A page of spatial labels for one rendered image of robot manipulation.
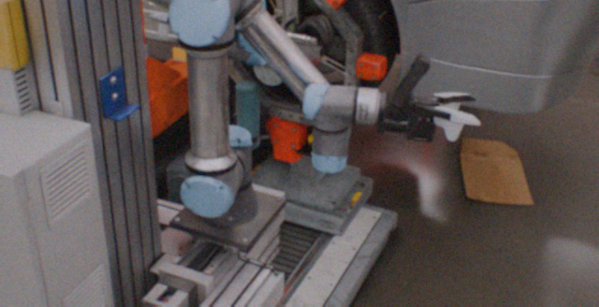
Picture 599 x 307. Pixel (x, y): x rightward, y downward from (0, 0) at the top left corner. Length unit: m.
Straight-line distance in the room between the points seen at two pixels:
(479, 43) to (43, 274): 1.64
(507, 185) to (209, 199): 2.24
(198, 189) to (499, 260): 1.80
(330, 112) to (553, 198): 2.26
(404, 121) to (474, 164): 2.27
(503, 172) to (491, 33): 1.34
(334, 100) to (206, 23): 0.30
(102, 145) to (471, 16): 1.39
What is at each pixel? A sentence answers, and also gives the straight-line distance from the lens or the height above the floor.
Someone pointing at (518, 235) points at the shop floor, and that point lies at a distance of 3.32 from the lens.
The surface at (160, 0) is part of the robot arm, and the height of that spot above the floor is 1.30.
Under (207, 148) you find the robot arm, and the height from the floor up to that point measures 1.10.
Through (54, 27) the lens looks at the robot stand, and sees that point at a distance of 1.40.
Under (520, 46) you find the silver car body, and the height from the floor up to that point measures 1.00.
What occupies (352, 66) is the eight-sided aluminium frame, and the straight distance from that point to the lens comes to 2.59.
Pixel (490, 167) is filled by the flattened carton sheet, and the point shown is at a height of 0.01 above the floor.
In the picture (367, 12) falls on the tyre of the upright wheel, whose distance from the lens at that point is 2.60.
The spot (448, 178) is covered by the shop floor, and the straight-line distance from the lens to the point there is 3.62.
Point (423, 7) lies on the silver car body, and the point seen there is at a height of 1.08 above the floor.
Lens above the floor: 1.89
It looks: 29 degrees down
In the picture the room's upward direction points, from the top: 1 degrees clockwise
